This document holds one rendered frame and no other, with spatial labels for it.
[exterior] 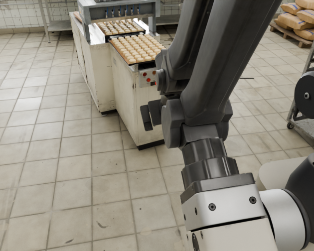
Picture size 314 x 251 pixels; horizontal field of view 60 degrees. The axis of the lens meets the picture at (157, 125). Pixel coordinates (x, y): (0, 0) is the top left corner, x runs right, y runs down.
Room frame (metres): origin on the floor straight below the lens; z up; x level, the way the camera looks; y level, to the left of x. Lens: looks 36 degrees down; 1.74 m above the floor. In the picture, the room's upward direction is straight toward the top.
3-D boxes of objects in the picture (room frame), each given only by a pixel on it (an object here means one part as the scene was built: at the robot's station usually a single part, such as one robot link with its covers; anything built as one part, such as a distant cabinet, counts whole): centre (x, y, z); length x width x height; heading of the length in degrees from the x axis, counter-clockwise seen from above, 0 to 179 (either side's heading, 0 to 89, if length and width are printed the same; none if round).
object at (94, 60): (3.21, 0.55, 0.42); 1.28 x 0.72 x 0.84; 23
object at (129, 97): (2.31, 0.17, 0.45); 0.70 x 0.34 x 0.90; 23
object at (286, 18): (5.19, -2.58, 0.32); 0.72 x 0.42 x 0.17; 15
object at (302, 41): (5.23, -2.79, 0.06); 1.20 x 0.80 x 0.11; 13
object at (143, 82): (1.98, 0.03, 0.77); 0.24 x 0.04 x 0.14; 113
